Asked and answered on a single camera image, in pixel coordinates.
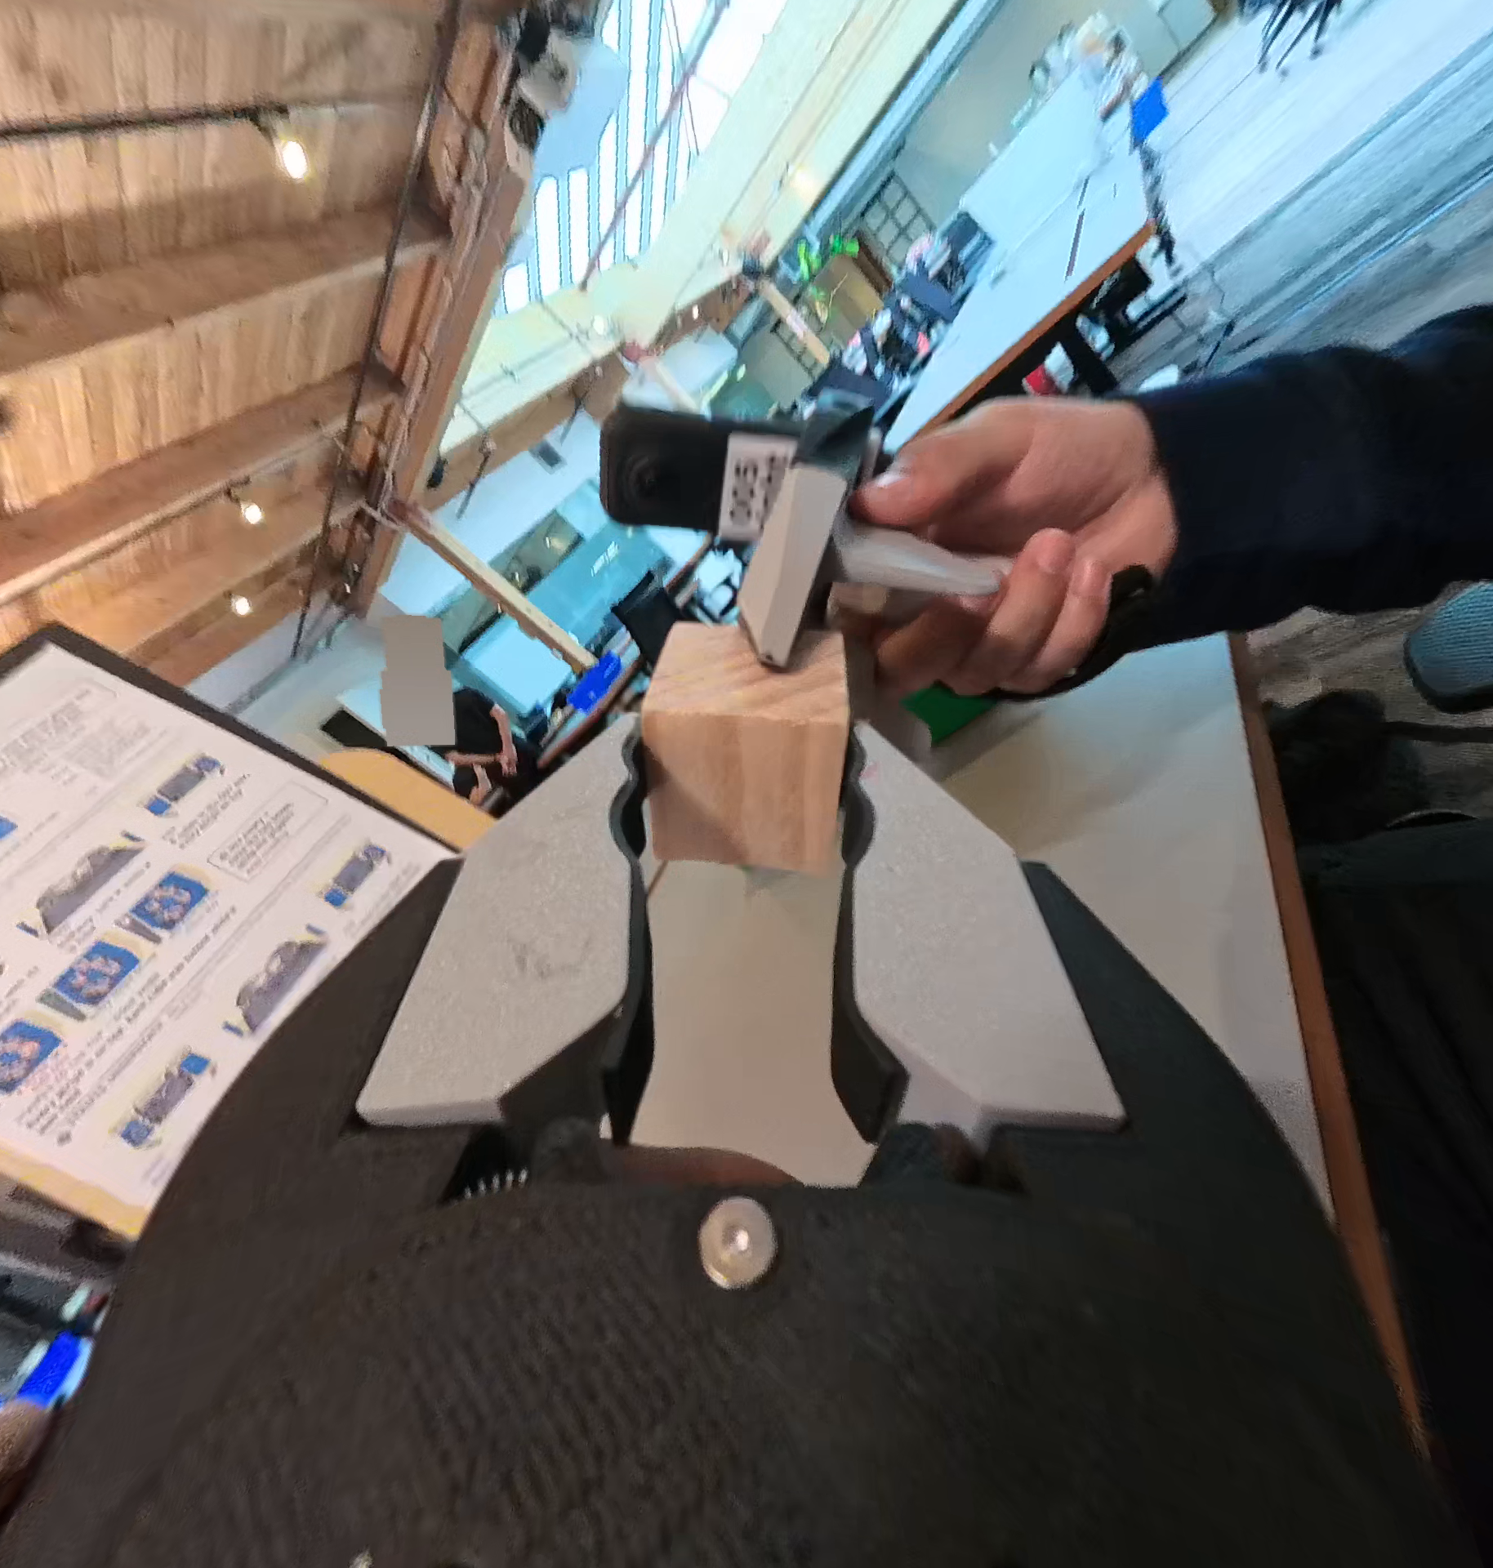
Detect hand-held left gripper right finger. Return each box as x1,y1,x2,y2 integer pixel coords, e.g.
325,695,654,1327
831,723,1125,1159

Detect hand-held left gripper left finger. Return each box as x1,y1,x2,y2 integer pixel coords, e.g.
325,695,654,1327
355,716,656,1143

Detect blue-striped wooden cube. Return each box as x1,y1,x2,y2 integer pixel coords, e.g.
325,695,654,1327
639,625,856,877

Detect green plastic bin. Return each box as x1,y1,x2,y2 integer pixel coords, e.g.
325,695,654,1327
903,684,1003,746

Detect person's right forearm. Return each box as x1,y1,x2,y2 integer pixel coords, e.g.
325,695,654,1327
1124,292,1493,639

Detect person's right hand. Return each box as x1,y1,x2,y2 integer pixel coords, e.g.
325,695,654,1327
844,397,1180,700

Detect black office chair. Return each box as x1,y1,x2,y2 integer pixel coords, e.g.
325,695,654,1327
612,574,698,669

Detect printed instruction board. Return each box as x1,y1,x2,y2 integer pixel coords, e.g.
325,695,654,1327
0,625,469,1241

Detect white ceiling unit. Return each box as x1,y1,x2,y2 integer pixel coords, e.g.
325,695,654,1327
507,5,632,154

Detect long white table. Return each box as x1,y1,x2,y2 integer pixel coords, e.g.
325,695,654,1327
887,67,1171,431

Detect person's dark trousers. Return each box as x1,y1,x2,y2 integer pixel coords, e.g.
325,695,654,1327
1297,809,1493,1568

